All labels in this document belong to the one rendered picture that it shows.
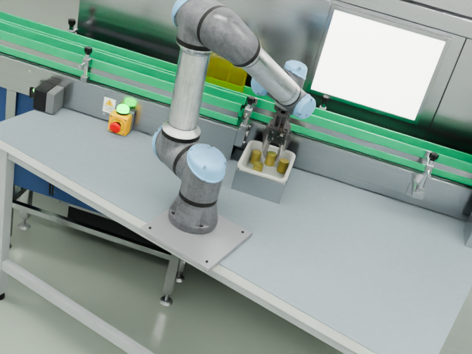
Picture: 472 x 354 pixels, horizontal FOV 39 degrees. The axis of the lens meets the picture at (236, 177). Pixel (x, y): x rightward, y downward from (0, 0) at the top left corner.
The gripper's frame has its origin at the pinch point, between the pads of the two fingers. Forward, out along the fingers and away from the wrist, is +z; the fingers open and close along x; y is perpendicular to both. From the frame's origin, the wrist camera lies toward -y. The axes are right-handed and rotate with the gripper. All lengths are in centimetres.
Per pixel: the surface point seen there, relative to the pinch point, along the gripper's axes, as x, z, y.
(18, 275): -77, 65, 28
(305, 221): 17.9, 8.6, 20.8
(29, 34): -99, -11, -12
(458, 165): 63, -11, -14
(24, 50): -97, -8, -5
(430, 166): 52, -13, -2
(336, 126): 18.4, -11.4, -13.7
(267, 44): -14.5, -27.6, -30.1
